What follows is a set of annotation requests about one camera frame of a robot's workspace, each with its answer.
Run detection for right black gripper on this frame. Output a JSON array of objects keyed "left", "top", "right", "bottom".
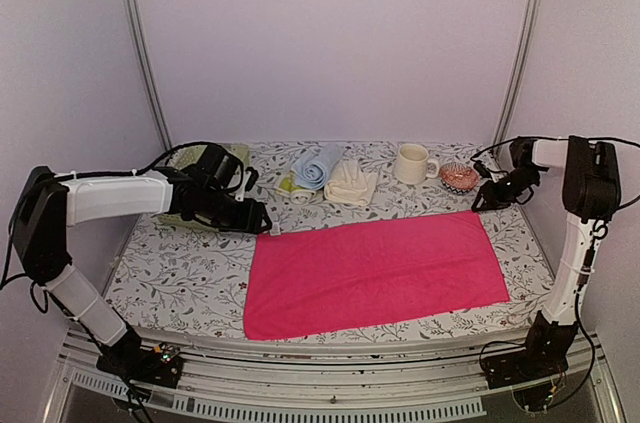
[{"left": 473, "top": 167, "right": 541, "bottom": 211}]

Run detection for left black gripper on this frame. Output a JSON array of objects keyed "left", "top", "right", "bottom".
[{"left": 201, "top": 186, "right": 273, "bottom": 234}]

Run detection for pink towel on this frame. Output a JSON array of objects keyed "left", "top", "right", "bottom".
[{"left": 243, "top": 211, "right": 510, "bottom": 341}]

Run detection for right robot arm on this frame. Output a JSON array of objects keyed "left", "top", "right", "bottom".
[{"left": 472, "top": 136, "right": 622, "bottom": 379}]

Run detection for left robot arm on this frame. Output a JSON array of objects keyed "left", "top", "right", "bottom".
[{"left": 6, "top": 142, "right": 272, "bottom": 377}]

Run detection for red patterned bowl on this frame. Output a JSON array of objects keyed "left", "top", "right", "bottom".
[{"left": 439, "top": 162, "right": 480, "bottom": 194}]

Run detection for green white towel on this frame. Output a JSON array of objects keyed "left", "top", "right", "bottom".
[{"left": 274, "top": 166, "right": 323, "bottom": 205}]

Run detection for blue rolled towel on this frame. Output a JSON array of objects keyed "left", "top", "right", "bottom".
[{"left": 291, "top": 144, "right": 344, "bottom": 190}]

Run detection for cream ceramic mug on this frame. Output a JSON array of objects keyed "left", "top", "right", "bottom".
[{"left": 393, "top": 143, "right": 441, "bottom": 185}]

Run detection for cream rolled towel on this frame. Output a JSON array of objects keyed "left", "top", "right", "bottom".
[{"left": 324, "top": 159, "right": 379, "bottom": 207}]

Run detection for green plastic basket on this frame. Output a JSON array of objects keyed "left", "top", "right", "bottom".
[{"left": 155, "top": 143, "right": 250, "bottom": 231}]

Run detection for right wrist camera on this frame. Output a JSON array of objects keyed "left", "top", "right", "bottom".
[{"left": 473, "top": 160, "right": 502, "bottom": 179}]

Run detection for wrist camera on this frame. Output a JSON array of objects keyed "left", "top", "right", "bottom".
[
  {"left": 473, "top": 160, "right": 502, "bottom": 179},
  {"left": 234, "top": 167, "right": 259, "bottom": 202}
]

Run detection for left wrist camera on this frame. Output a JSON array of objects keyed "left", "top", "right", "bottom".
[{"left": 234, "top": 167, "right": 259, "bottom": 202}]

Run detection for right aluminium post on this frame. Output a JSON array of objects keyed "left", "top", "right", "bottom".
[{"left": 492, "top": 0, "right": 541, "bottom": 144}]

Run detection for aluminium post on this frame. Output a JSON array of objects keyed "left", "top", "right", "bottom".
[
  {"left": 123, "top": 0, "right": 172, "bottom": 150},
  {"left": 492, "top": 0, "right": 541, "bottom": 144}
]

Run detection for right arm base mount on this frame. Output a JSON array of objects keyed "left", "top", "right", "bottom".
[{"left": 479, "top": 341, "right": 569, "bottom": 413}]

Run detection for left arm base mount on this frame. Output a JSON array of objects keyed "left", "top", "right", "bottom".
[{"left": 96, "top": 345, "right": 184, "bottom": 389}]

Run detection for left black cable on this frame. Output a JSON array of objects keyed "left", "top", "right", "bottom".
[{"left": 0, "top": 139, "right": 211, "bottom": 314}]

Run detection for left aluminium post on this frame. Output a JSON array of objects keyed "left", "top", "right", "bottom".
[{"left": 123, "top": 0, "right": 172, "bottom": 150}]

